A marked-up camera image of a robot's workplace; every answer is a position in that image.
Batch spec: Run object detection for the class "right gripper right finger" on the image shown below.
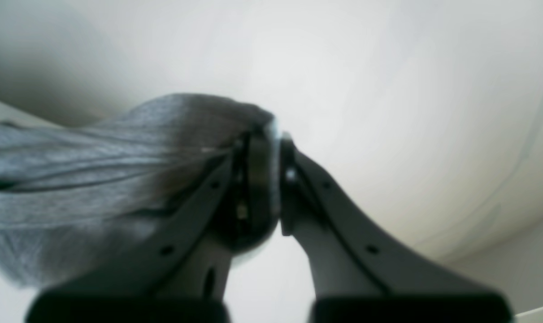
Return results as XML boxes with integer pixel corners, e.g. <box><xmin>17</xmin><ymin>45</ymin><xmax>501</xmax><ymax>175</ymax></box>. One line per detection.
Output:
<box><xmin>280</xmin><ymin>135</ymin><xmax>514</xmax><ymax>323</ymax></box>

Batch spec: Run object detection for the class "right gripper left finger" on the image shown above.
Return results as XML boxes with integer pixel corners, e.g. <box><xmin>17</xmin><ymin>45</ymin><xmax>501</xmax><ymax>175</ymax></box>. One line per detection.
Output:
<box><xmin>26</xmin><ymin>131</ymin><xmax>274</xmax><ymax>323</ymax></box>

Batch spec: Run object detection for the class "grey T-shirt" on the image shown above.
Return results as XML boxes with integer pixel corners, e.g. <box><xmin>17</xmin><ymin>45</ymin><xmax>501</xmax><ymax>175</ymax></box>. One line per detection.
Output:
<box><xmin>0</xmin><ymin>94</ymin><xmax>274</xmax><ymax>289</ymax></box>

